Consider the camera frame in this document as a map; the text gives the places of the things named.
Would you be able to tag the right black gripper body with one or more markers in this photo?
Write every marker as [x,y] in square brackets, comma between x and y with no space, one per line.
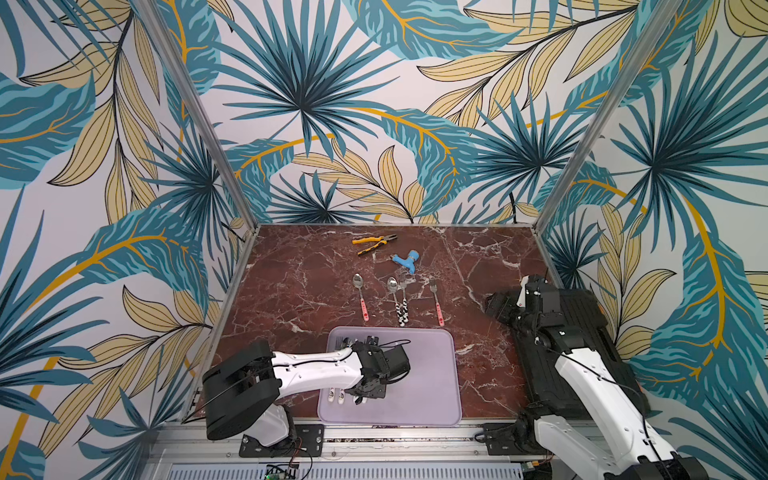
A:
[504,306]

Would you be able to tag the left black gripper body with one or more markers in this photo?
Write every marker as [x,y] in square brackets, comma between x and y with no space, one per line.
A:
[378,392]

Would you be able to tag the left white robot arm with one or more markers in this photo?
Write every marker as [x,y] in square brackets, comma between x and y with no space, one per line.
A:
[241,393]

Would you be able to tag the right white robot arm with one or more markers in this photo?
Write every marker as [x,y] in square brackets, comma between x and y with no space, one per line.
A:
[612,445]

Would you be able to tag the black tool case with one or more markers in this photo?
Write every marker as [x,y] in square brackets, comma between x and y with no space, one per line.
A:
[589,376]

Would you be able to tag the lilac placemat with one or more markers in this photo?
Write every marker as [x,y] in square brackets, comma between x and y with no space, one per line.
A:
[428,397]

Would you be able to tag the yellow black pliers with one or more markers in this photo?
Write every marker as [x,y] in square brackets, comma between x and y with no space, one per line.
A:
[372,243]

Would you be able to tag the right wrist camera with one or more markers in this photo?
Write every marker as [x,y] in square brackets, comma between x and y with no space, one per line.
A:
[537,295]

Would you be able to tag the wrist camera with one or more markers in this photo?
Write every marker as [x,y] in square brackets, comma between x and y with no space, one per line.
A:
[398,364]
[537,295]

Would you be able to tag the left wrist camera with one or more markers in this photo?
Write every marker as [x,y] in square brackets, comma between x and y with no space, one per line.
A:
[398,364]

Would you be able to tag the spoon with checkered handle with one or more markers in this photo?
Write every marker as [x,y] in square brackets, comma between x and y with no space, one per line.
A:
[392,286]

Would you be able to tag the fork with checkered handle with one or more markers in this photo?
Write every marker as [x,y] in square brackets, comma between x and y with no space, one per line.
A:
[404,316]

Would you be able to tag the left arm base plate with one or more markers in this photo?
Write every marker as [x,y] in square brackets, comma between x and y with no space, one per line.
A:
[304,440]

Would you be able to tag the fork with pink handle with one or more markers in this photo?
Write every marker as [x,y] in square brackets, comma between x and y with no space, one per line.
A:
[433,285]

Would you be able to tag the blue hose nozzle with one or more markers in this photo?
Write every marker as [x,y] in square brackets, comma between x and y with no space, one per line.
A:
[408,262]

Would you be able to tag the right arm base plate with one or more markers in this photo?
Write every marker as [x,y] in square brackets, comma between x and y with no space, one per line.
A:
[505,439]

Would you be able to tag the aluminium front rail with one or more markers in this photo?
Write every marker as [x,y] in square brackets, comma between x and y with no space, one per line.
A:
[350,452]

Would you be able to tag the aluminium frame post right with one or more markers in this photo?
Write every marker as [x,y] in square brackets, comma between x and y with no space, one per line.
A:
[637,56]

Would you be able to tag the aluminium frame post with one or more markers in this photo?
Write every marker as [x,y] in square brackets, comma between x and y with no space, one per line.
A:
[637,56]
[162,39]

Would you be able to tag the aluminium frame post left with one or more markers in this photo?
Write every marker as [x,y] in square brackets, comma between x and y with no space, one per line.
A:
[162,39]

